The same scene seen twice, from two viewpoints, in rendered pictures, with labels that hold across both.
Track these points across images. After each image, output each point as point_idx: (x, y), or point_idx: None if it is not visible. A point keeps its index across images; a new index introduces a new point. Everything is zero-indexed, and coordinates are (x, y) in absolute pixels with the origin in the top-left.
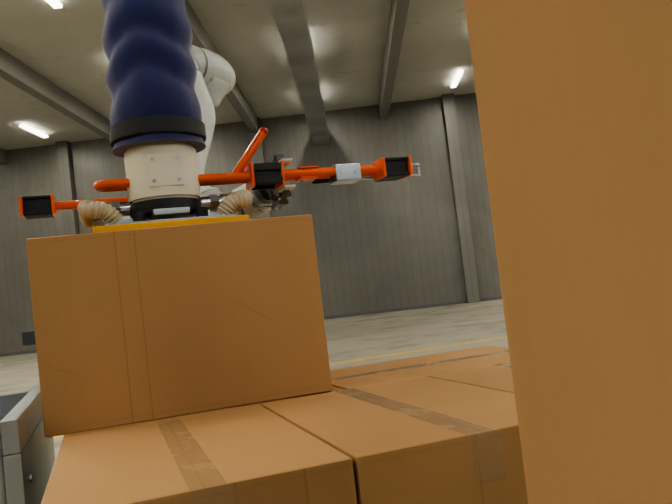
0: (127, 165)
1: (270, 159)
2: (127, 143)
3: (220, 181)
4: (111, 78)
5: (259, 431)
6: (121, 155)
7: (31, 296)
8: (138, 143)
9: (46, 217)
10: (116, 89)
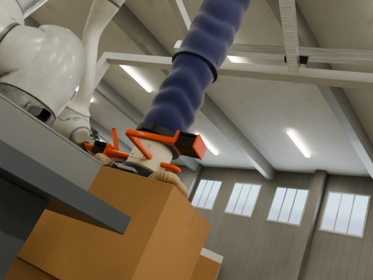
0: (170, 161)
1: (92, 128)
2: (177, 158)
3: (125, 160)
4: (192, 124)
5: None
6: (169, 145)
7: (200, 252)
8: (172, 157)
9: (180, 146)
10: (188, 129)
